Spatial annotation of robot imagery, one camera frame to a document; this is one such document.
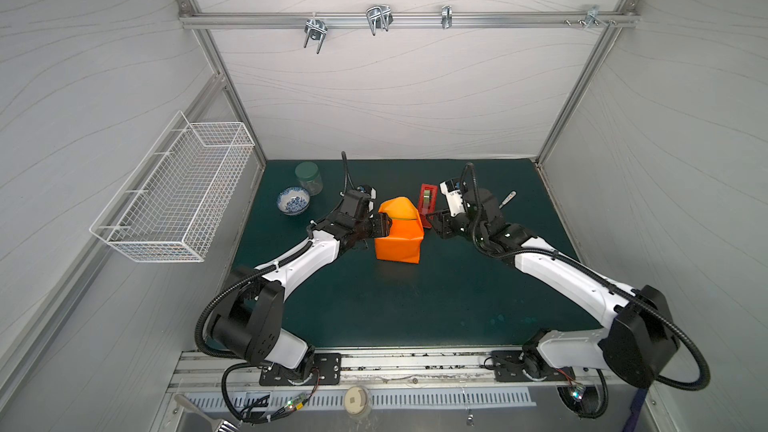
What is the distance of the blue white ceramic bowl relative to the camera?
3.46 feet

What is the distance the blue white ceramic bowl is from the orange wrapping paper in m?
0.34

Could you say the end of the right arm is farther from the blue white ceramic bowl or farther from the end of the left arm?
the blue white ceramic bowl

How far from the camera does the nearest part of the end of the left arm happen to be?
24.5 inches

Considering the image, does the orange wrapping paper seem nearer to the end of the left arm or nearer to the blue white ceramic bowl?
the end of the left arm

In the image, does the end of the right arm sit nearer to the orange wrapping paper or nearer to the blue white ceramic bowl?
the orange wrapping paper

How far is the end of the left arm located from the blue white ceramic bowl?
0.37 metres

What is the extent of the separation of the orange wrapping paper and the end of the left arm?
0.04m

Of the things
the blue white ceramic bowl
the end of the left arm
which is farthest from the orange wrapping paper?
the blue white ceramic bowl

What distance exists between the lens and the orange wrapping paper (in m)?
0.84

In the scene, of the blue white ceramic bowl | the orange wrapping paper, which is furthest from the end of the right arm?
the blue white ceramic bowl
